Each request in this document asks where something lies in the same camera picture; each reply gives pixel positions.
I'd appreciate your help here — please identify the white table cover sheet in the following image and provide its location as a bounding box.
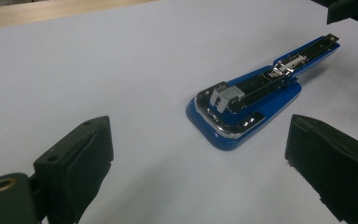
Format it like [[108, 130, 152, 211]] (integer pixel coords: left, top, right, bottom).
[[0, 0, 358, 224]]

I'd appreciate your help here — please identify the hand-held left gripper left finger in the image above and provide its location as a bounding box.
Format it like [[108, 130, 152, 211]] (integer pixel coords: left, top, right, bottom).
[[33, 115, 115, 224]]

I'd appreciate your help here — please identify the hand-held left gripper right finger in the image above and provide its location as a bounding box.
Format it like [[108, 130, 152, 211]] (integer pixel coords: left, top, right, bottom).
[[284, 114, 358, 224]]

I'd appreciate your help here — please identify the blue stapler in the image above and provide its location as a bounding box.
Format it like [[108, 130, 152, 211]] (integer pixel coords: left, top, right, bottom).
[[185, 33, 340, 152]]

